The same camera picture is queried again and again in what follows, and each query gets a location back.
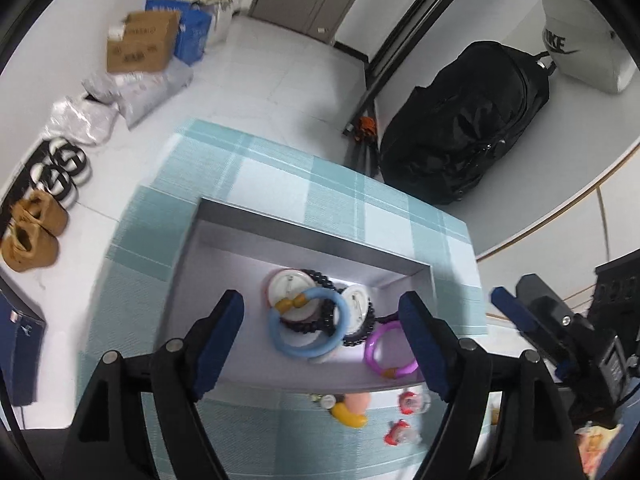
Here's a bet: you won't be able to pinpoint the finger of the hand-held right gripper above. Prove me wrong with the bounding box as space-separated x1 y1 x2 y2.
491 287 571 381
517 274 596 361

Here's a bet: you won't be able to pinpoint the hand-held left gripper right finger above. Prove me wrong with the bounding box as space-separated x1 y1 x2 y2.
398 290 587 480

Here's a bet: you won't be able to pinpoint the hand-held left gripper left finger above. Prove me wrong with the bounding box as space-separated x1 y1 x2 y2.
59 289 245 480

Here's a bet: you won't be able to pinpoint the purple bangle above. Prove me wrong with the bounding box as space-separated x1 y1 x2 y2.
364 321 421 378

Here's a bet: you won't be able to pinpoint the black bead bracelet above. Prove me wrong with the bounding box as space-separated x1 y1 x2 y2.
279 269 342 335
341 300 401 347

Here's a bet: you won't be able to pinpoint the round white badge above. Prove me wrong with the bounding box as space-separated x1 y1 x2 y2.
263 269 313 323
342 284 375 341

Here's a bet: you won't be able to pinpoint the light blue bangle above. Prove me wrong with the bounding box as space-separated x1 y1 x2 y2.
267 287 351 360

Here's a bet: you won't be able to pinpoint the grey cardboard box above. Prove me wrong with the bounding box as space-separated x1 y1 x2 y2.
159 197 436 396

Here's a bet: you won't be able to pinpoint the red clear ornament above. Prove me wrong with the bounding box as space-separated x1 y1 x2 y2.
384 420 423 447
398 390 431 416

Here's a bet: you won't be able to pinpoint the colourful printed cloth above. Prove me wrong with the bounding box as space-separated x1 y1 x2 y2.
574 420 626 480

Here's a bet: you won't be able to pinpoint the pink yellow toy figure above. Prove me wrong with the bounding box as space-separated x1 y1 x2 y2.
330 392 373 429

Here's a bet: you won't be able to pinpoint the teal checked tablecloth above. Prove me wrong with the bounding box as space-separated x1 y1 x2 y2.
77 119 488 480

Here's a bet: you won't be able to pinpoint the black backpack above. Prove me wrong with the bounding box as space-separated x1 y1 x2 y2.
378 40 551 206

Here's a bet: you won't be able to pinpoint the blue jeans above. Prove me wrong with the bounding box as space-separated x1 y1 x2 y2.
0 290 47 406

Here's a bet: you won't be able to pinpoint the brown suede shoe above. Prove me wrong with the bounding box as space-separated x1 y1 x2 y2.
0 222 60 273
11 189 70 237

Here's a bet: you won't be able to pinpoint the black white striped slipper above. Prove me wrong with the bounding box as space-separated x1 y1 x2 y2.
47 152 93 206
31 137 76 188

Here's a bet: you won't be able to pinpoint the grey plastic mailer bag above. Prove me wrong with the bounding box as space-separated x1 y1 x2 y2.
82 60 195 129

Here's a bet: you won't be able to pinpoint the clear plastic bag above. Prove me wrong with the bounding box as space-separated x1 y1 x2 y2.
47 97 121 147

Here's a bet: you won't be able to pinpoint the black tripod stand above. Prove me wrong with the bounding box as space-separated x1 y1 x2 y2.
342 0 488 176

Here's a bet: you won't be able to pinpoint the white tote bag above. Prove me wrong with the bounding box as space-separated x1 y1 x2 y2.
537 0 640 93

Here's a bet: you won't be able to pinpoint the brown cardboard box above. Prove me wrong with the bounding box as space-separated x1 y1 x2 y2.
106 10 182 73

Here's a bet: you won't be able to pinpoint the blue shopping bag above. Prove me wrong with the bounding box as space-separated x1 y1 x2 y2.
174 9 213 64

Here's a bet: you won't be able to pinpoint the white woven sack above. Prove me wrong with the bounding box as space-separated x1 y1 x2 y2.
209 2 236 45

